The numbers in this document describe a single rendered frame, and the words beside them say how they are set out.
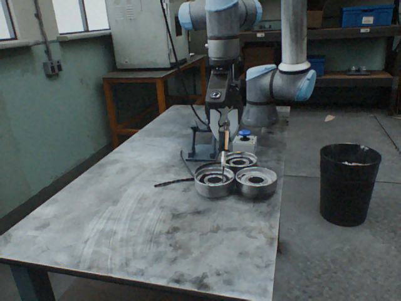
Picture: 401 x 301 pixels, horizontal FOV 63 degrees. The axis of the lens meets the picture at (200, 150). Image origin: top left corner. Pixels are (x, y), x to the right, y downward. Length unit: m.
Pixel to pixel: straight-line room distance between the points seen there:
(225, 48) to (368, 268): 1.46
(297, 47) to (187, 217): 0.74
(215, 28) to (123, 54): 2.50
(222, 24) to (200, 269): 0.52
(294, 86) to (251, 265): 0.79
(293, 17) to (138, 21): 2.10
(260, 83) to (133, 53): 2.04
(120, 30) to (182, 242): 2.71
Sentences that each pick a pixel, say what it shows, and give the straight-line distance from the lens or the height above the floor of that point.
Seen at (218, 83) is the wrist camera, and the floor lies 1.08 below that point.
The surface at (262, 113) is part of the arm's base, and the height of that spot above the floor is 0.85.
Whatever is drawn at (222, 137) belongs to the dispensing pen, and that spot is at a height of 0.94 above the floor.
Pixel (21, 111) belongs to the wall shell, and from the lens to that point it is 2.52.
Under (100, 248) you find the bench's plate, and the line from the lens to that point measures 0.73.
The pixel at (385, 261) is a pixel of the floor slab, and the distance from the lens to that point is 2.03.
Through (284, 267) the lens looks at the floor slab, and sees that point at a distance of 1.86.
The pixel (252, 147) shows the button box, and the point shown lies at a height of 0.83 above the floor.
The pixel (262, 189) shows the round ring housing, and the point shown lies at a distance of 0.82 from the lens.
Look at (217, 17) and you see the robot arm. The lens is 0.79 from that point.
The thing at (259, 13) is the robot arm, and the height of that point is 1.23.
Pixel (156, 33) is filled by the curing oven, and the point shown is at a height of 1.11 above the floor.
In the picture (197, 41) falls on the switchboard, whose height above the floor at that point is 0.90.
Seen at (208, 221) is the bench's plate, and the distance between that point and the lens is 0.76.
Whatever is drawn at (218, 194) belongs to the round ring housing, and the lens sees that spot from 0.83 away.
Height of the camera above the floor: 1.23
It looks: 22 degrees down
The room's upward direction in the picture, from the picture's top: 4 degrees counter-clockwise
